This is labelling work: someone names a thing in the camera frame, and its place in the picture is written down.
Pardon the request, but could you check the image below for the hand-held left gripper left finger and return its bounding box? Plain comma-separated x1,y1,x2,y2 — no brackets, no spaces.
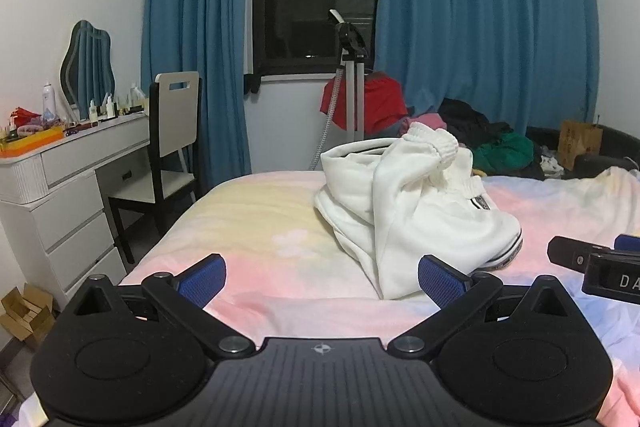
65,253,257,360

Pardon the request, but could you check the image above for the white striped-trim garment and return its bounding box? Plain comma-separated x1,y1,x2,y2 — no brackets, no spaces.
314,122,524,301

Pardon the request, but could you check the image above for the black and white chair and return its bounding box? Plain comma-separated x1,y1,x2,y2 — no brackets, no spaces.
107,71,204,265

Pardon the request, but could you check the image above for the red cosmetic pouch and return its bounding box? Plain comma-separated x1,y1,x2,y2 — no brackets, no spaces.
10,107,44,130

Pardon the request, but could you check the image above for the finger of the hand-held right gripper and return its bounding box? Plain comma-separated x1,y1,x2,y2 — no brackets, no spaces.
547,234,640,269
581,251,640,299

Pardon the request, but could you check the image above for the garment steamer stand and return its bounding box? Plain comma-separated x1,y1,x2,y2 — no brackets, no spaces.
307,9,374,172

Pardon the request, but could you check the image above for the large white bottle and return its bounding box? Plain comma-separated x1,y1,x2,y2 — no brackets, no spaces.
127,83,149,114

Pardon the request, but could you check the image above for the white dressing table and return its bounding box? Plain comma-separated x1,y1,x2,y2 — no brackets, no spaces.
0,111,152,310

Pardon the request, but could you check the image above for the cardboard box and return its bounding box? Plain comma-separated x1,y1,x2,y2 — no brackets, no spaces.
0,283,57,351

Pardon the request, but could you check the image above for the cream cloth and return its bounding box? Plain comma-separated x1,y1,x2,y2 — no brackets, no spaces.
562,166,640,228

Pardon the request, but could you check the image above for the white spray bottle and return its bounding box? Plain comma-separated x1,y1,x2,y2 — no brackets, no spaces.
42,82,57,120

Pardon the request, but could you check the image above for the green garment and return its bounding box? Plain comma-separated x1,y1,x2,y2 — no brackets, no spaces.
472,132,535,174

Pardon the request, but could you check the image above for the pastel tie-dye bed blanket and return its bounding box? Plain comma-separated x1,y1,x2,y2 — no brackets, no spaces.
120,167,640,427

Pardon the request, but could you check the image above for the orange tray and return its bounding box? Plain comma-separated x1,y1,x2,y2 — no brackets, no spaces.
0,126,66,159

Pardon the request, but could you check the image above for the blue curtain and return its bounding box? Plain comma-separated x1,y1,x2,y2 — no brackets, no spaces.
140,0,257,202
372,0,601,140

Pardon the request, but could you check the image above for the wavy-edged vanity mirror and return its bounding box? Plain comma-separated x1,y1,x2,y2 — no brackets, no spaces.
60,20,116,120

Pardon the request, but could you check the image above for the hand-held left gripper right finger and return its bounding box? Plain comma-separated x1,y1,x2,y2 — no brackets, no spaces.
387,254,581,360

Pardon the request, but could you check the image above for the black clothes pile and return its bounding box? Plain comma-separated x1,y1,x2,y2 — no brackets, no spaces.
439,98,514,144

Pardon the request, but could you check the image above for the brown paper bag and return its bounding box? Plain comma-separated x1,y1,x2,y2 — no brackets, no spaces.
557,119,604,172

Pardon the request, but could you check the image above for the red garment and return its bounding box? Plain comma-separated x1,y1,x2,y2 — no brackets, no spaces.
320,74,409,130

